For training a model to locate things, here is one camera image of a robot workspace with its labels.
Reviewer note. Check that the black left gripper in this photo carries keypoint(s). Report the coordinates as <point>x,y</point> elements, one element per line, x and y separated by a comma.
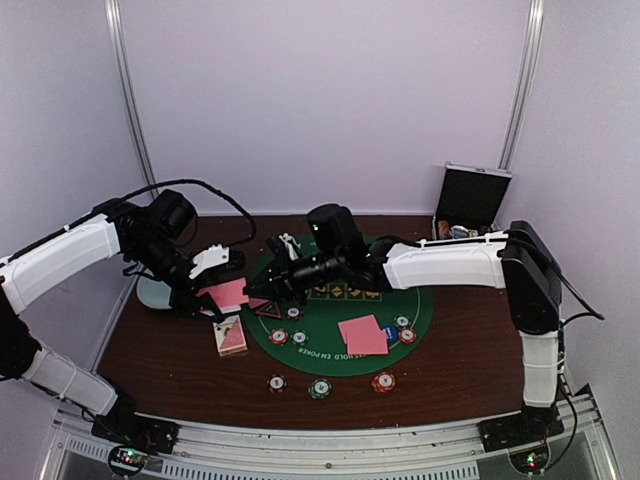
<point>189,306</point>

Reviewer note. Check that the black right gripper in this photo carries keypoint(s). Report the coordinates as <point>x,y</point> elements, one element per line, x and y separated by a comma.
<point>281,277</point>

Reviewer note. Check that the black red triangular dealer marker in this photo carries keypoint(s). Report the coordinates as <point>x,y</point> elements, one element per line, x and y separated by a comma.
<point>269,310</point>

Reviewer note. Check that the dealt card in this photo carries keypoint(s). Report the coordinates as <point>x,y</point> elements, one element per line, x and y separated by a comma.
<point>367,343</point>
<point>254,303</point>
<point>358,328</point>

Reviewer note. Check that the red-backed playing card deck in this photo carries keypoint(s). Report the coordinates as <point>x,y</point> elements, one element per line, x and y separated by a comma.
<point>228,296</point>

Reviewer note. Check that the red black chip stack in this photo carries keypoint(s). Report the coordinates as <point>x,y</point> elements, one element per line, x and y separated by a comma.
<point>277,383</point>

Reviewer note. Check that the green chip stack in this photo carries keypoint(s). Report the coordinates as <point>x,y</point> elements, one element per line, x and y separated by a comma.
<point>319,388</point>

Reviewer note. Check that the blue small blind button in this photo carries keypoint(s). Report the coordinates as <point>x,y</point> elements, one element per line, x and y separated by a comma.
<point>391,333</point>

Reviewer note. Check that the orange chip stack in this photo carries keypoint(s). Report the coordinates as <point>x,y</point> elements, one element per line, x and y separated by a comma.
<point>383,382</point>

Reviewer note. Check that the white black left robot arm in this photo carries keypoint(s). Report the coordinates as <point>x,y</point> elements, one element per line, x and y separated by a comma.
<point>141,234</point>

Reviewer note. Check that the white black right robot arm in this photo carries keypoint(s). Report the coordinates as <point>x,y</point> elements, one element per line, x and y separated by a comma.
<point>514,260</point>

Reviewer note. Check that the light blue flower plate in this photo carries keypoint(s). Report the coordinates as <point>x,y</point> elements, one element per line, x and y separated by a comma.
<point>153,294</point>

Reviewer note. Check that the round green poker mat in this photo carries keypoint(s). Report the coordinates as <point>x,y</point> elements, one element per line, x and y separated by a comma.
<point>325,353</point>

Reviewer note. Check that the gold playing card box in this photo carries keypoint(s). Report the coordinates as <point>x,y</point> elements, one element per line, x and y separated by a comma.
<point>229,336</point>

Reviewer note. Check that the chips inside case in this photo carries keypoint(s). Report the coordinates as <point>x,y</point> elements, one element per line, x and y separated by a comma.
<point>445,231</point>

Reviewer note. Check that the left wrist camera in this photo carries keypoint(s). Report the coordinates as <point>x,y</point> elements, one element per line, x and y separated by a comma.
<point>216,256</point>

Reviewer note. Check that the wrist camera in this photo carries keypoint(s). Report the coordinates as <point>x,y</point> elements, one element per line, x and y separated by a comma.
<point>334,229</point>
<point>216,256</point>

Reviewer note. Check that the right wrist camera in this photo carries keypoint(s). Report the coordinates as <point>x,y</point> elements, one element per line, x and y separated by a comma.
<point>334,229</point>

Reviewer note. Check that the left aluminium frame post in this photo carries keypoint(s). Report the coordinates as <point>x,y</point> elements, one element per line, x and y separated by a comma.
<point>117,36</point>

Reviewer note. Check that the aluminium frame post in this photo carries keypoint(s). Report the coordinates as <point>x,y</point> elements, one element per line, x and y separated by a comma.
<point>117,36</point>
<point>527,70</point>

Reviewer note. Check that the metal front rail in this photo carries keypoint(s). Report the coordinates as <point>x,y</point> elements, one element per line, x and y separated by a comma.
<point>451,450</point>

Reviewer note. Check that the right aluminium frame post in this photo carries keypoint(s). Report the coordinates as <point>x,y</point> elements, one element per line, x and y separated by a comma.
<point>527,70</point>

